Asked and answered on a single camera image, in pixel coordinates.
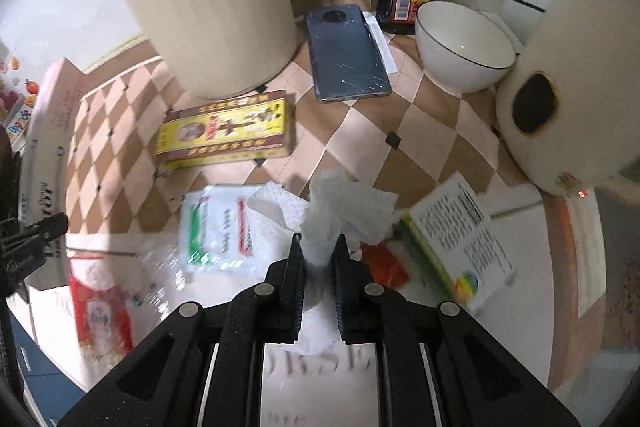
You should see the checkered pink brown tablecloth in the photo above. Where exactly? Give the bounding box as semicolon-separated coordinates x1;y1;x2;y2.
19;0;609;393

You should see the dark blue smartphone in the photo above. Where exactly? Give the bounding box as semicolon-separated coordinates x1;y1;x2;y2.
305;4;392;103

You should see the yellow red spice box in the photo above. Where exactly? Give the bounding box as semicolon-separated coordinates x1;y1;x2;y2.
155;90;295;169

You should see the white ceramic bowl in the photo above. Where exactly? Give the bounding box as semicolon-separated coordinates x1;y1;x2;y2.
416;1;516;95

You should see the green white paper box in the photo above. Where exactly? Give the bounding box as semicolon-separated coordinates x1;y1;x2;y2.
400;173;516;314

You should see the small red wrapper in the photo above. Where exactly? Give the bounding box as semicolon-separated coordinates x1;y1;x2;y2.
360;242;409;289

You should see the red white snack wrapper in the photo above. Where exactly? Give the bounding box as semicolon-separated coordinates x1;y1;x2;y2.
68;256;132;360

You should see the white paper strip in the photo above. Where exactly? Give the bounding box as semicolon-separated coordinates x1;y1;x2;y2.
363;12;398;74

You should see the white electric kettle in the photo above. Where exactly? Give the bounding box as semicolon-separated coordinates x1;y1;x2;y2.
496;0;639;195

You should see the white green plastic packet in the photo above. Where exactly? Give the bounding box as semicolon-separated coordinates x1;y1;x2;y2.
178;185;273;275

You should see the white tissue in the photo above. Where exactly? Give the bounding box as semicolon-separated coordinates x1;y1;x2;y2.
247;169;398;355

